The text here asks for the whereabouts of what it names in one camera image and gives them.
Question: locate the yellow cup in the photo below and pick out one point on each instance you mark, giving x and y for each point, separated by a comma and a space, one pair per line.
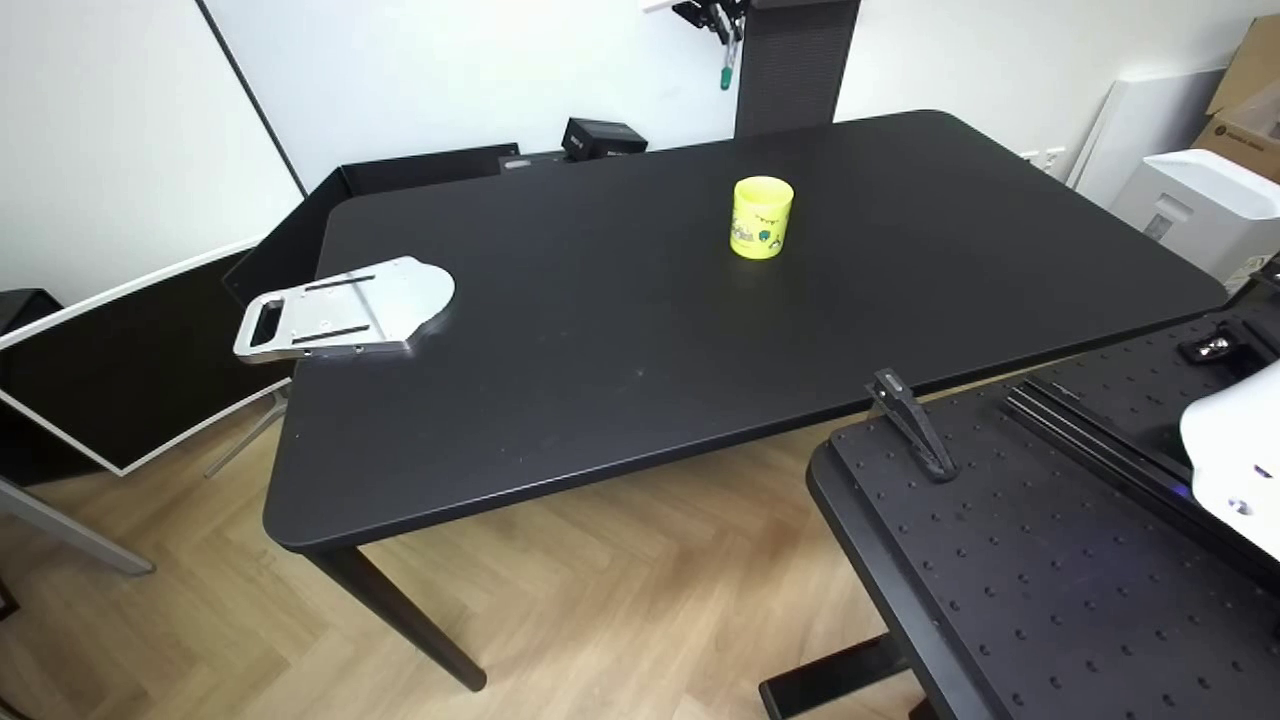
763, 222

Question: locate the black perforated pillar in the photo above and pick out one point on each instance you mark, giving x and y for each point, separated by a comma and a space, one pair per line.
796, 73

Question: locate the small black box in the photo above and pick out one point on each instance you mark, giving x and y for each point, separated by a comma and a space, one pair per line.
605, 137

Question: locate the white glossy whiteboard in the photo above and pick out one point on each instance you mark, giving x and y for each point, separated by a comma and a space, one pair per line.
507, 81

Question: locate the white leaning panel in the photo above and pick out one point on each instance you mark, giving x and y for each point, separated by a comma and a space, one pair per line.
1142, 124

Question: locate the white plastic tray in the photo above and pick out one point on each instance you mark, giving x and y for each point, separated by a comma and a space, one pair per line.
363, 307

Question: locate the black clamp lever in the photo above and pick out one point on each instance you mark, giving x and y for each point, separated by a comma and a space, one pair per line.
918, 425

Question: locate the white box with label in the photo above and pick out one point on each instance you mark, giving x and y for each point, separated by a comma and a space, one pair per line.
1206, 204

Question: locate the brown cardboard box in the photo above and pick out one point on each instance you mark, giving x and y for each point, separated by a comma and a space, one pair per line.
1246, 107

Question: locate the black aluminium rails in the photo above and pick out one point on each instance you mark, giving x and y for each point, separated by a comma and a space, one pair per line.
1105, 444

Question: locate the black breadboard table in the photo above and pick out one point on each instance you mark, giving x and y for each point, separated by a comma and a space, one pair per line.
1053, 585

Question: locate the black desk leg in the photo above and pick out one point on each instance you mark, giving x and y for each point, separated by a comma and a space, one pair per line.
400, 621

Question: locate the black case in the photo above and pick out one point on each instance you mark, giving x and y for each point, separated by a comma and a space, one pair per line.
21, 307

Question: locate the grey metal leg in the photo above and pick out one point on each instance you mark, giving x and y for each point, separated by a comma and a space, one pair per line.
75, 531

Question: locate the white wall outlet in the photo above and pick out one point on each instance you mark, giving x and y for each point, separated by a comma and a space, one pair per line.
1053, 162

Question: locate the black metal bracket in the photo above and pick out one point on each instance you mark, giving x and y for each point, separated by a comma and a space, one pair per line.
1225, 347

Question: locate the black monitor with white frame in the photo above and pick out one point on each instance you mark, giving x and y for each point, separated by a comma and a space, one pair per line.
120, 381

